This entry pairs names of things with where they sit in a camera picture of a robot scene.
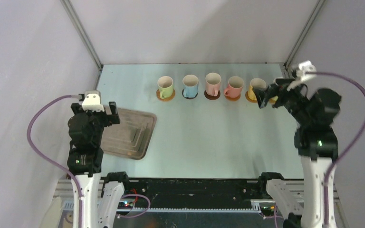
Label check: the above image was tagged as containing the light yellow-green cup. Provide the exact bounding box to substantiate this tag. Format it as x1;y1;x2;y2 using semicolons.
269;96;278;103

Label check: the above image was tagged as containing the yellow cup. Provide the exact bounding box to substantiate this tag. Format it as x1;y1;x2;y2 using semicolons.
247;78;267;100

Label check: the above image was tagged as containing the light wooden coaster front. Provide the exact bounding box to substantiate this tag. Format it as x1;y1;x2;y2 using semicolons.
245;92;257;103

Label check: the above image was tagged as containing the light wooden coaster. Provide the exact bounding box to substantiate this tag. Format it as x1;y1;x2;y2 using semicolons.
245;92;257;103
224;94;241;102

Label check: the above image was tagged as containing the pink cup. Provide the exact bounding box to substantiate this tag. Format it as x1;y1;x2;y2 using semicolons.
205;73;221;97
224;76;244;97

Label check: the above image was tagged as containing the woven rattan coaster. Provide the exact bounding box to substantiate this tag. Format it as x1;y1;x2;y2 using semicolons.
156;89;175;102

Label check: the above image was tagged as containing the dark wooden coaster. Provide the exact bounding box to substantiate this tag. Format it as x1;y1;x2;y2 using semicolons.
204;91;221;100
182;89;198;100

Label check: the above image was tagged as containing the pink cup front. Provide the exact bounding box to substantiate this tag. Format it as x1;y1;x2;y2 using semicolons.
205;73;221;97

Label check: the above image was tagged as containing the light green cup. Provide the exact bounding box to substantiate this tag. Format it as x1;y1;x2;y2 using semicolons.
157;76;174;98

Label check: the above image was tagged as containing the light blue cup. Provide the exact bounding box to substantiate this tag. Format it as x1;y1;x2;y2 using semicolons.
182;75;199;97

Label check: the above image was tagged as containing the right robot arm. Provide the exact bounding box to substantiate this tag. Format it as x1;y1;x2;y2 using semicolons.
252;78;341;228

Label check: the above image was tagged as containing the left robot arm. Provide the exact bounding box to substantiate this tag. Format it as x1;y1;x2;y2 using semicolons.
67;102;131;228

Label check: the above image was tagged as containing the metal tray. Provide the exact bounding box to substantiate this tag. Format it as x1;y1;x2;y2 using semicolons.
101;108;157;160

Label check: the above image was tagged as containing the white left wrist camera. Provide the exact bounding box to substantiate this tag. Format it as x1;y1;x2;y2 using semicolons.
79;90;105;112

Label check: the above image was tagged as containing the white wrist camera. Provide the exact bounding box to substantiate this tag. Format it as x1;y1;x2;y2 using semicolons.
287;60;317;91
79;90;105;112

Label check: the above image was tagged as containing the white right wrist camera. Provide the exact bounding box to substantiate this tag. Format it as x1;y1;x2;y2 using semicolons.
287;60;317;91

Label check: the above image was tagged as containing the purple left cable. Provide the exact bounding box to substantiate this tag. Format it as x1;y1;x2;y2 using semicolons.
27;94;86;228

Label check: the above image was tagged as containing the purple wire loop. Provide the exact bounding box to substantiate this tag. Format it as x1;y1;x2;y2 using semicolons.
116;189;152;219

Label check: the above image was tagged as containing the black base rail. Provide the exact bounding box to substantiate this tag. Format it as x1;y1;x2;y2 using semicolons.
88;177;303;210

